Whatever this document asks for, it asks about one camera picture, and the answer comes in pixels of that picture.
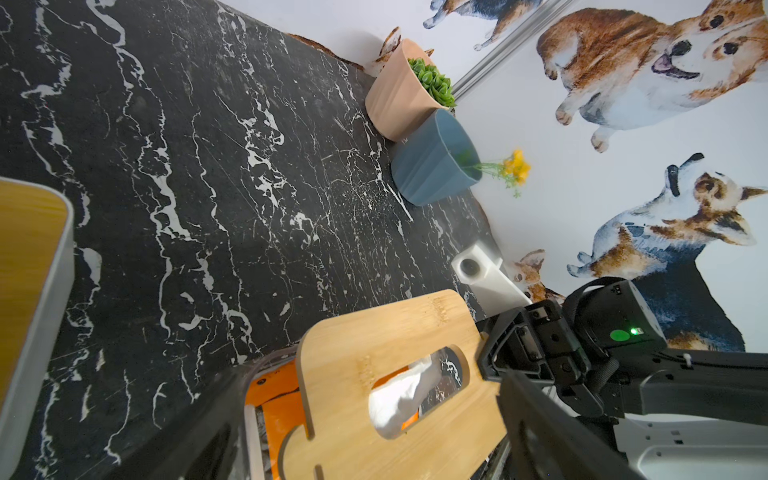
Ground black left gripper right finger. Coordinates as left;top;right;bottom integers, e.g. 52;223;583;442
497;372;642;480

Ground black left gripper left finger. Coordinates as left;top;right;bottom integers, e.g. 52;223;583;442
107;366;246;479

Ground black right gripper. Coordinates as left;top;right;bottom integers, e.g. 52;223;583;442
477;279;667;417

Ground clear plastic box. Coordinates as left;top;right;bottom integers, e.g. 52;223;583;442
243;345;305;479

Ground orange tissue pack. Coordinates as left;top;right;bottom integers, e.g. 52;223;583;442
244;353;445;480

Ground light wooden lid board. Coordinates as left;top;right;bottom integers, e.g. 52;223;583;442
278;290;506;479

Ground yellow bamboo box lid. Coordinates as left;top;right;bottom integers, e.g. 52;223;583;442
1;177;72;408

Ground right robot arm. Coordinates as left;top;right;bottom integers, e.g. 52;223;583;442
477;277;767;479

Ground yellow artificial flower sprig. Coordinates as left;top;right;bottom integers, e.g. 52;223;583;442
474;149;531;198

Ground blue-grey flower pot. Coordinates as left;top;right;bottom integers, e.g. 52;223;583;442
391;110;482;206

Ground peach succulent pot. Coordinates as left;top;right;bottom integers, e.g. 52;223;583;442
365;39;448;142

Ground aluminium frame post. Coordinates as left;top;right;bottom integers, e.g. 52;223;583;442
453;0;575;100

